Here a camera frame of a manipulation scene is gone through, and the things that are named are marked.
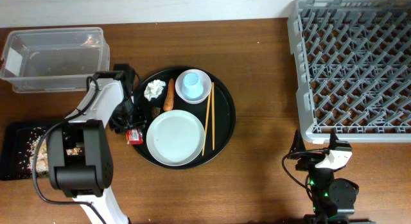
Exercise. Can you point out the black rectangular tray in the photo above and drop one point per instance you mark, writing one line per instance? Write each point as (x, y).
(19, 141)

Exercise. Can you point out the white round plate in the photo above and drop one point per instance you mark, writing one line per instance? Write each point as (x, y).
(175, 138)

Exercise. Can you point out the orange carrot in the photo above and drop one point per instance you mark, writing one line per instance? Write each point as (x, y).
(169, 101)

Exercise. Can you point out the wooden chopstick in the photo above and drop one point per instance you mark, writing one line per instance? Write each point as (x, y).
(206, 122)
(213, 113)

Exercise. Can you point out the small white bowl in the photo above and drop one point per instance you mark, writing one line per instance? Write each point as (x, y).
(206, 82)

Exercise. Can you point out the rice and food scraps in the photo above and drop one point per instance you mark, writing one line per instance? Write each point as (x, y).
(40, 160)

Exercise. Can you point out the white tissue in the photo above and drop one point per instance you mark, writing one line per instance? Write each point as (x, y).
(154, 89)

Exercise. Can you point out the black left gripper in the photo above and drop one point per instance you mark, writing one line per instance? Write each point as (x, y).
(122, 128)

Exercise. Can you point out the grey dishwasher rack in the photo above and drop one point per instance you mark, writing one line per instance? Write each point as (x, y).
(353, 69)

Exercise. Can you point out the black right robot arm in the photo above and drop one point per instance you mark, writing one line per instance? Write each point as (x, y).
(332, 198)

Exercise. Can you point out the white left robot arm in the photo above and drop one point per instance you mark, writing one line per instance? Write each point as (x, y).
(79, 159)

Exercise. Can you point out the light blue cup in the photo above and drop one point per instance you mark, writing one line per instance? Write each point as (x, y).
(192, 86)

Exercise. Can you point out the brown food chunk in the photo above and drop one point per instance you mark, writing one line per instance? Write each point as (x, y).
(155, 111)

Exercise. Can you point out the round black tray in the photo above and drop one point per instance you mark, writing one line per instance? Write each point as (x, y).
(225, 115)

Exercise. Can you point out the red snack wrapper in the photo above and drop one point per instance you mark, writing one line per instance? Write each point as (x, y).
(134, 136)

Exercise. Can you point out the clear plastic bin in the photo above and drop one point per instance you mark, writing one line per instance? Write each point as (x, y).
(53, 60)

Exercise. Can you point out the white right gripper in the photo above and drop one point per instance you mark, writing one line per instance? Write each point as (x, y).
(298, 144)

